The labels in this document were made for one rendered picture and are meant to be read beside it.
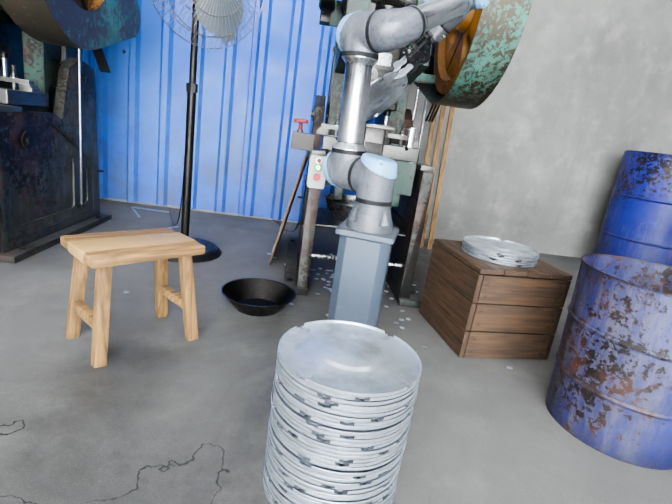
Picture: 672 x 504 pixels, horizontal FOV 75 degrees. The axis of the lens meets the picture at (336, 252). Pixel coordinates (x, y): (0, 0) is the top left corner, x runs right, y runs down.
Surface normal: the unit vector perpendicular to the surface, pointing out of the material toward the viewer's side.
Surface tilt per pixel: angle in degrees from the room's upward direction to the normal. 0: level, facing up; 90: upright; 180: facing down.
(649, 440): 92
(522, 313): 90
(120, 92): 90
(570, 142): 90
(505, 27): 110
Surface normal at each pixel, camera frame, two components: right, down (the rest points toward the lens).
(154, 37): 0.07, 0.28
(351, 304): -0.22, 0.24
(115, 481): 0.14, -0.95
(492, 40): 0.00, 0.66
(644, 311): -0.69, 0.14
